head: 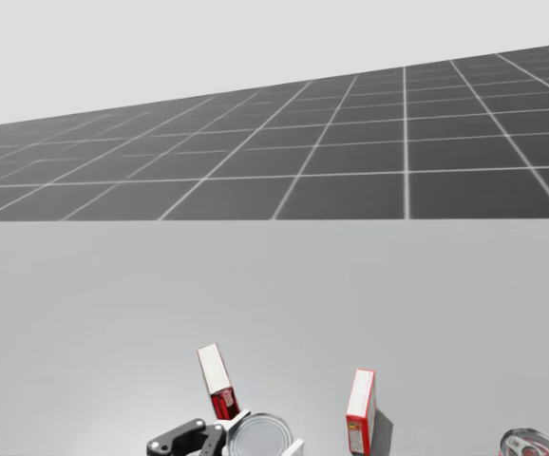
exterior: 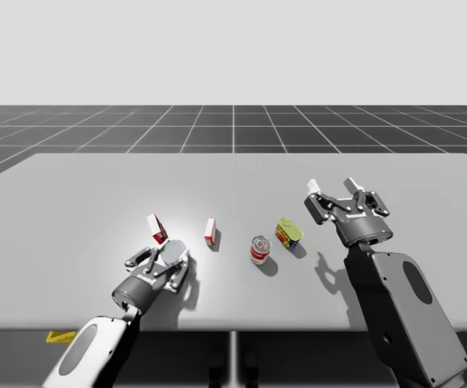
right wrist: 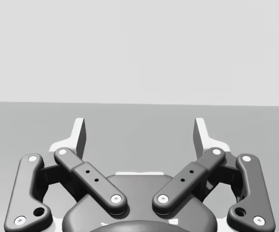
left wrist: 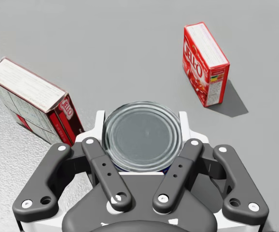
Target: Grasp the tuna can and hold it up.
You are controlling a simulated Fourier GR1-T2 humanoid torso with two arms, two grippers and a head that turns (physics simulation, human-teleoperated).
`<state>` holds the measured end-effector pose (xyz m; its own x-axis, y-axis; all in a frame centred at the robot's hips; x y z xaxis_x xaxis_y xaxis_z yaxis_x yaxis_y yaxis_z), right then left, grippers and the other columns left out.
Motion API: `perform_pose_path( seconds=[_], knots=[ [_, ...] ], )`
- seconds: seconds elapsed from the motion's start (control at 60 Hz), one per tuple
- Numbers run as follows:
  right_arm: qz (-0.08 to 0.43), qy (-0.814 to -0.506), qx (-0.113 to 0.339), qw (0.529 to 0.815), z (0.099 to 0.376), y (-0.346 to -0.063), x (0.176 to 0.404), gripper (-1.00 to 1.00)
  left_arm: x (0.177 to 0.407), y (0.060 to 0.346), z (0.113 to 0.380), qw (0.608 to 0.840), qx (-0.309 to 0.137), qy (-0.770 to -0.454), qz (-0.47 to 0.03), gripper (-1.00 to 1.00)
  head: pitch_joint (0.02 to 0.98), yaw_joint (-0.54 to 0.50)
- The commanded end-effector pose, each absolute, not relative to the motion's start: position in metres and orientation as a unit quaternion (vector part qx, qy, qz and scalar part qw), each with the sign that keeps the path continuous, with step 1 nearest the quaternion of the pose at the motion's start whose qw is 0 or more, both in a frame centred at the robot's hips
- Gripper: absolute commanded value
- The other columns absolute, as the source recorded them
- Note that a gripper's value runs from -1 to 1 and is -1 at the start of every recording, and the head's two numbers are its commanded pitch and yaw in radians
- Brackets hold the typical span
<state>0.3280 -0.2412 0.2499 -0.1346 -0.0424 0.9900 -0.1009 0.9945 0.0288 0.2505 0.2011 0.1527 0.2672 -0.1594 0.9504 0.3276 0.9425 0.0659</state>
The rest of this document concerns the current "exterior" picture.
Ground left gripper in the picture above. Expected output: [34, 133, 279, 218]
[111, 247, 191, 314]

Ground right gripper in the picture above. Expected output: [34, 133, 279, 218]
[304, 176, 394, 248]

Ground green and blue rectangular can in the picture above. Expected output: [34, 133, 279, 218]
[274, 217, 304, 250]

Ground red and white can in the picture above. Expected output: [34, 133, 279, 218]
[250, 235, 272, 266]

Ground red and white carton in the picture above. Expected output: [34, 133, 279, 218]
[204, 217, 219, 247]
[145, 213, 169, 245]

